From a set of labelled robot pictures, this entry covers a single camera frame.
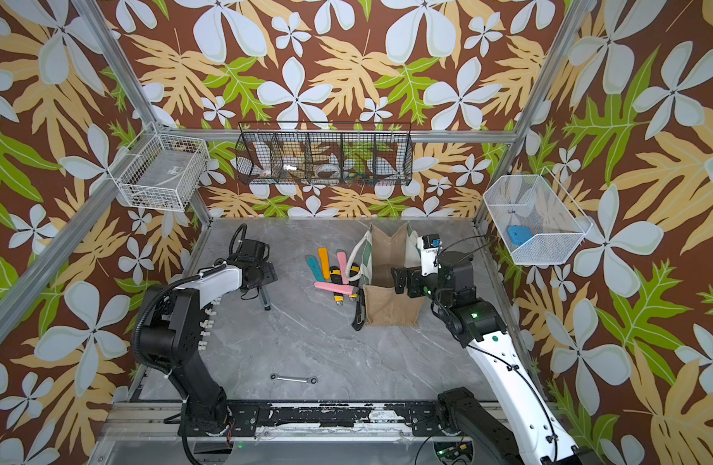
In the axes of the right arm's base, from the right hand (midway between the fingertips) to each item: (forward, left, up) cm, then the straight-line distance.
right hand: (406, 265), depth 73 cm
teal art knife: (+17, +28, -26) cm, 42 cm away
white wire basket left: (+29, +72, +8) cm, 78 cm away
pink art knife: (+9, +21, -25) cm, 34 cm away
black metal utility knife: (0, +12, -25) cm, 28 cm away
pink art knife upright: (+19, +18, -25) cm, 36 cm away
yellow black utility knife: (+13, +20, -25) cm, 35 cm away
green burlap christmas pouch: (+7, +8, -8) cm, 14 cm away
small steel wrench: (-21, +26, -26) cm, 42 cm away
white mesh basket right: (+16, -40, +1) cm, 43 cm away
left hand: (+13, +45, -22) cm, 52 cm away
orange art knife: (+22, +25, -26) cm, 42 cm away
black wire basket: (+44, +24, +5) cm, 50 cm away
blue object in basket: (+11, -33, 0) cm, 35 cm away
